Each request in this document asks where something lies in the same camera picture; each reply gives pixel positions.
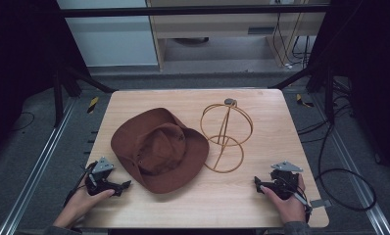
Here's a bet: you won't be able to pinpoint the metal floor rail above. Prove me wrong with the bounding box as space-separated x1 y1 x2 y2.
310 93 390 235
0 97 77 235

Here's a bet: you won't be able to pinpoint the dark curtain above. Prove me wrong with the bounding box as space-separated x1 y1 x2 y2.
0 0 88 161
309 0 390 182

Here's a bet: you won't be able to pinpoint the hanging desk cables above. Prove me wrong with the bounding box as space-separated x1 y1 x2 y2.
271 12 313 71

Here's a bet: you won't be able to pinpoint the yellow black striped tape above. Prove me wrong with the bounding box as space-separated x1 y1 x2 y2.
86 96 100 115
295 93 316 109

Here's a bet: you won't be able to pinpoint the light wooden desk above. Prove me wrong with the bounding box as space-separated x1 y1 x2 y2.
146 0 332 71

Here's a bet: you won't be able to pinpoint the black horizontal bar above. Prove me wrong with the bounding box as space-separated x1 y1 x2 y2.
56 4 330 19

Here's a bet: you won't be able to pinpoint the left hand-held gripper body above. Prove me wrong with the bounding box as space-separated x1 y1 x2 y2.
84 157 119 197

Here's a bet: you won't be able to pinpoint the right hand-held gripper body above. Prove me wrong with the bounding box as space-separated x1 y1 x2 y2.
268 160 305 201

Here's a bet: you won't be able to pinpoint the black looped floor cable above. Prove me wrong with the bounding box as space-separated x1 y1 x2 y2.
296 122 377 212

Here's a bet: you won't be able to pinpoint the white cabinet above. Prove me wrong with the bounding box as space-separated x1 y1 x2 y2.
56 0 159 68

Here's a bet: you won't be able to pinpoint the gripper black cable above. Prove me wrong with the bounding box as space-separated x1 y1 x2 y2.
63 162 96 208
290 190 314 224

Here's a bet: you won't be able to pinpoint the gold wire hat stand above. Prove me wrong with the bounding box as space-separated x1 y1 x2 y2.
200 98 255 174

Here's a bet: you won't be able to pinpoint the person's left hand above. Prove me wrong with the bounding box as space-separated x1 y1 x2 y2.
53 187 116 229

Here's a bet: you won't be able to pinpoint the black metal stand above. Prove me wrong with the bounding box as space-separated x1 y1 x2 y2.
268 63 337 125
51 63 118 129

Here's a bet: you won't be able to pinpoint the thin black floor cable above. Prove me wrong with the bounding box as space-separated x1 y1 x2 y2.
10 111 36 133

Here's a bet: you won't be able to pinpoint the grey cable tag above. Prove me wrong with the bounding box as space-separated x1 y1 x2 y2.
310 199 333 210

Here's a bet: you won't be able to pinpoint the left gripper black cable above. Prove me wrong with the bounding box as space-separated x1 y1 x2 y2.
63 162 96 208

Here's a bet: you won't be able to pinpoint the brown cowboy hat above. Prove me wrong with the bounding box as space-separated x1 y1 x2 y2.
110 107 211 195

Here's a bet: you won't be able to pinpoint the bundle of black cables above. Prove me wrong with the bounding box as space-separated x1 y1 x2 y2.
296 77 359 145

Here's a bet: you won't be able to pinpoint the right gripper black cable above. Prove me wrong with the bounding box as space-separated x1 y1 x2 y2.
290 190 314 224

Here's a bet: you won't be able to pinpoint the person's right hand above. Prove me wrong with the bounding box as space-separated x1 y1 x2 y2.
259 173 311 226

